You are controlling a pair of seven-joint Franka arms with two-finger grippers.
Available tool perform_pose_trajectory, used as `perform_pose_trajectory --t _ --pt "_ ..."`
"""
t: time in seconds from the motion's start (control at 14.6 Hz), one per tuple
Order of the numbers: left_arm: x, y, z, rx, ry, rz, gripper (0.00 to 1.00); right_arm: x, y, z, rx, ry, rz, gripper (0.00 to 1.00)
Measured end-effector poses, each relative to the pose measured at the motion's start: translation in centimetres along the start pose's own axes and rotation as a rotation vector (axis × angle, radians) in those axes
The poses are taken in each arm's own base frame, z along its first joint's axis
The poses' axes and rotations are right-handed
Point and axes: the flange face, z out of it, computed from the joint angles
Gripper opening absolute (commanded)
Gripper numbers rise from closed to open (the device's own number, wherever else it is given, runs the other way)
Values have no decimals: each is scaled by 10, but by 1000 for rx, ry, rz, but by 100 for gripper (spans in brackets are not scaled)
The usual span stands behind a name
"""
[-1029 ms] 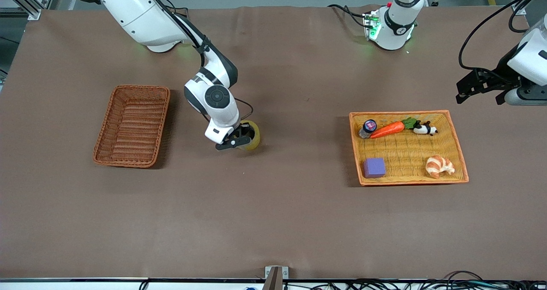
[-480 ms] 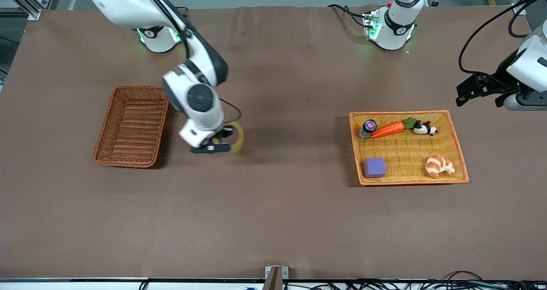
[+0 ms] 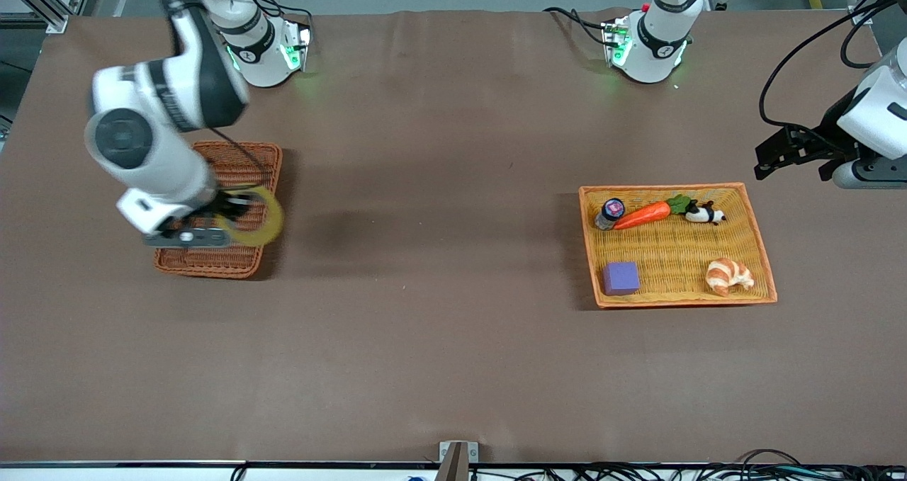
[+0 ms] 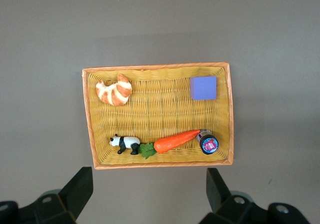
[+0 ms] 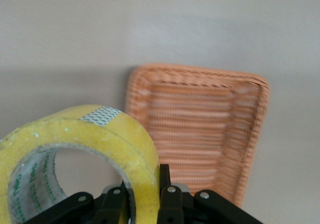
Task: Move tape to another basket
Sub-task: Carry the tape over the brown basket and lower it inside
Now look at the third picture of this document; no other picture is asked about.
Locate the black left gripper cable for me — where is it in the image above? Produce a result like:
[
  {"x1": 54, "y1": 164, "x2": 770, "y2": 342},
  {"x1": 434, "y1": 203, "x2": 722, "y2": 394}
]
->
[{"x1": 758, "y1": 0, "x2": 907, "y2": 131}]

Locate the white table edge rail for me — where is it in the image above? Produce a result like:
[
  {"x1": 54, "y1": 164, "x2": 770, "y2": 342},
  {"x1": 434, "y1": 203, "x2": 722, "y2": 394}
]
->
[{"x1": 0, "y1": 460, "x2": 907, "y2": 481}]

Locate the dark brown wicker basket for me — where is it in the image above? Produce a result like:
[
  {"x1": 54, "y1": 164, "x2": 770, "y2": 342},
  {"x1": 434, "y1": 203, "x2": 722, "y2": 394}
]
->
[{"x1": 154, "y1": 140, "x2": 283, "y2": 280}]

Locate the clear yellowish tape roll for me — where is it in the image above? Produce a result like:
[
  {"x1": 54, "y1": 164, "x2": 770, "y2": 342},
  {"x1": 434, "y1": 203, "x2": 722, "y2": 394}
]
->
[{"x1": 215, "y1": 185, "x2": 285, "y2": 247}]

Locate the black white panda toy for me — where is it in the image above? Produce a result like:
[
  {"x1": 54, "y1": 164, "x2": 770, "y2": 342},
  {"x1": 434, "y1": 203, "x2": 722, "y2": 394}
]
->
[{"x1": 685, "y1": 200, "x2": 727, "y2": 226}]

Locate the grey arm base connector box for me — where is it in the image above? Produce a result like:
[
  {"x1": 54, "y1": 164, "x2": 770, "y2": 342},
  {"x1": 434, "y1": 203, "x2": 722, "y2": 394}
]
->
[
  {"x1": 602, "y1": 18, "x2": 633, "y2": 68},
  {"x1": 282, "y1": 22, "x2": 312, "y2": 72}
]

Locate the small bottle purple cap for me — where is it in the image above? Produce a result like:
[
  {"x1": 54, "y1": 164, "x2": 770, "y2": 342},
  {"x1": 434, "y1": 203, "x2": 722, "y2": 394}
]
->
[{"x1": 595, "y1": 198, "x2": 626, "y2": 232}]

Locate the brown table cloth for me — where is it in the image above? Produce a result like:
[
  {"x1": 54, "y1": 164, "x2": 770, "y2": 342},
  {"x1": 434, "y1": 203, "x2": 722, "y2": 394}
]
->
[{"x1": 0, "y1": 8, "x2": 907, "y2": 465}]

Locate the orange toy carrot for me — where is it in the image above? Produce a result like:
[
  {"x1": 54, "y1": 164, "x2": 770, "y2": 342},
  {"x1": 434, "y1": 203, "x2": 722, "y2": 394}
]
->
[{"x1": 612, "y1": 194, "x2": 697, "y2": 231}]

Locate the light orange wicker basket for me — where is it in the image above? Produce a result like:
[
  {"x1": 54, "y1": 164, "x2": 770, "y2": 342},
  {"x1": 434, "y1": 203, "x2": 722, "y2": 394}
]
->
[{"x1": 578, "y1": 182, "x2": 779, "y2": 309}]

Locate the metal bracket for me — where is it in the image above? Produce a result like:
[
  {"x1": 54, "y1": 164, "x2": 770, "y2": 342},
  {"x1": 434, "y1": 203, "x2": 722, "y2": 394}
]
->
[{"x1": 438, "y1": 441, "x2": 479, "y2": 481}]

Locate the black arm base cable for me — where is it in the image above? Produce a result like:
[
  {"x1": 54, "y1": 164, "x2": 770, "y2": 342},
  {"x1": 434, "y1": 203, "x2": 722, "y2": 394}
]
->
[
  {"x1": 543, "y1": 6, "x2": 612, "y2": 46},
  {"x1": 252, "y1": 0, "x2": 314, "y2": 32}
]

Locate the toy croissant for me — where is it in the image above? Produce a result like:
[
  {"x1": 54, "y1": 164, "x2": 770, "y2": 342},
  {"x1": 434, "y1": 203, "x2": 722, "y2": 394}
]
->
[{"x1": 705, "y1": 257, "x2": 756, "y2": 298}]

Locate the purple cube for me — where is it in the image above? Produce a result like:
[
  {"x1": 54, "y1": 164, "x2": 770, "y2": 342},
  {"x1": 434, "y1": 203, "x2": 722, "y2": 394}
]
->
[{"x1": 602, "y1": 261, "x2": 641, "y2": 297}]

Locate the black cable bundle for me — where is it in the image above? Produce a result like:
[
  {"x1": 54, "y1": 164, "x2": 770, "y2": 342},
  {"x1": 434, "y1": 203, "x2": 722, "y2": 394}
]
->
[{"x1": 468, "y1": 448, "x2": 907, "y2": 481}]

